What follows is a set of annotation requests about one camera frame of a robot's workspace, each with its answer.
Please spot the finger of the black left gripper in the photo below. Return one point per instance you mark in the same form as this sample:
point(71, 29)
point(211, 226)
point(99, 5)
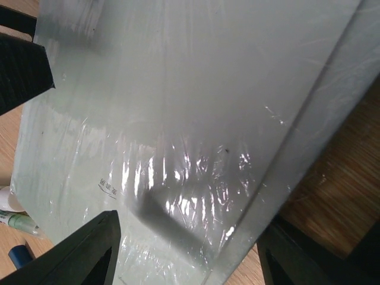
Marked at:
point(25, 72)

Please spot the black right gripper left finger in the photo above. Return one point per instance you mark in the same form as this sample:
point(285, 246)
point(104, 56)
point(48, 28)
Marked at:
point(88, 256)

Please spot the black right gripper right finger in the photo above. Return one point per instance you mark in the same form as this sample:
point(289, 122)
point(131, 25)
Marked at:
point(288, 256)

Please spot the pale green notebook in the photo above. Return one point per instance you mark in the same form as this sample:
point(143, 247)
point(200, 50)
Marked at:
point(194, 120)

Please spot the black student backpack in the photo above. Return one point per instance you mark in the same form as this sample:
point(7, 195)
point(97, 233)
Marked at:
point(365, 256)

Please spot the blue capped white pen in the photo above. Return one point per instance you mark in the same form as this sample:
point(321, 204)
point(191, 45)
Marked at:
point(20, 256)

